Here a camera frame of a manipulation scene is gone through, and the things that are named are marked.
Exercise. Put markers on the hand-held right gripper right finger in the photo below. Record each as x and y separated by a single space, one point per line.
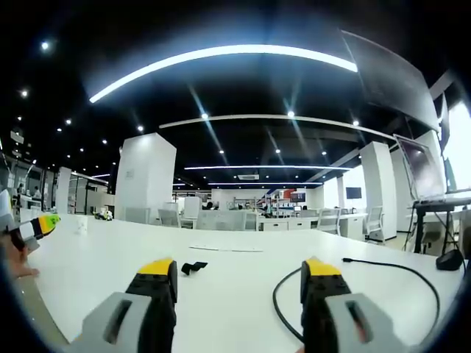
324 294

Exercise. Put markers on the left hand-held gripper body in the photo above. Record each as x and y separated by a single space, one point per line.
4 211

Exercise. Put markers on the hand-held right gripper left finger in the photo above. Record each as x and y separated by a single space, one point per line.
147 294

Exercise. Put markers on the small black clip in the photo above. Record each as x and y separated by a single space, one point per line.
191 267

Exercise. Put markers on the white desk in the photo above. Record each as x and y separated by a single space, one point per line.
235 279

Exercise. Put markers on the person's left hand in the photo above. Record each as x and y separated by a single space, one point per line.
16 263

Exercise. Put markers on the white office chair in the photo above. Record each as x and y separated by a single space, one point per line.
329 220
376 222
169 217

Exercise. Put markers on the white paper sheet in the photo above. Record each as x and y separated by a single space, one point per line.
224 248

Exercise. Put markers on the black round device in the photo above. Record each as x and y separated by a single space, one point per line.
449 262

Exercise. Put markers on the black stand table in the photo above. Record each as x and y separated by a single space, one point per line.
438 209

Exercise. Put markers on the open laptop screen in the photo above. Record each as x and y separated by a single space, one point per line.
423 169

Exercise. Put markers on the large dark monitor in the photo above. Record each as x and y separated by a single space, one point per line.
393 84

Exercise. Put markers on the long ceiling light strip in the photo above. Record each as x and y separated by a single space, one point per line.
221 51

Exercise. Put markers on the wall television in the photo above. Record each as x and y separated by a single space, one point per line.
353 192

